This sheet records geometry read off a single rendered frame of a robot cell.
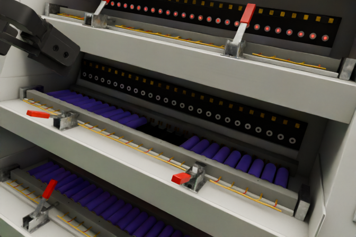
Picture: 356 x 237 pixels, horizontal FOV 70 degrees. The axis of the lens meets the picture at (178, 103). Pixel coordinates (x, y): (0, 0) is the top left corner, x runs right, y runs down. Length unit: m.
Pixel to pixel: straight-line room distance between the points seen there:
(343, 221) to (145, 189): 0.25
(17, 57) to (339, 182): 0.61
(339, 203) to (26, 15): 0.34
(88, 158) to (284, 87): 0.32
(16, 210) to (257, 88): 0.51
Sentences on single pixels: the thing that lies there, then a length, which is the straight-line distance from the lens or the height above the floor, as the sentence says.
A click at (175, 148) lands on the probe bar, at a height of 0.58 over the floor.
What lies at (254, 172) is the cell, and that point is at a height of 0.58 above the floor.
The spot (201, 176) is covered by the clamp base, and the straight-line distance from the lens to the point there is 0.38.
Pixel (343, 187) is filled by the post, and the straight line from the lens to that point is 0.35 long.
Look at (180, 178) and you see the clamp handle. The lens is 0.31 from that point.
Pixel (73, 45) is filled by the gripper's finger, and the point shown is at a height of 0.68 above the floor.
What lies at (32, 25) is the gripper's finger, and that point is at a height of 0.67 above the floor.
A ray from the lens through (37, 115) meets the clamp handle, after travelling 0.47.
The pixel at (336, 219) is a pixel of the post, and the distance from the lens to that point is 0.36.
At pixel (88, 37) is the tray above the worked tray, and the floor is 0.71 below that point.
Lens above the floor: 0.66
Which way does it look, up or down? 1 degrees down
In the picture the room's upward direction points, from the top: 17 degrees clockwise
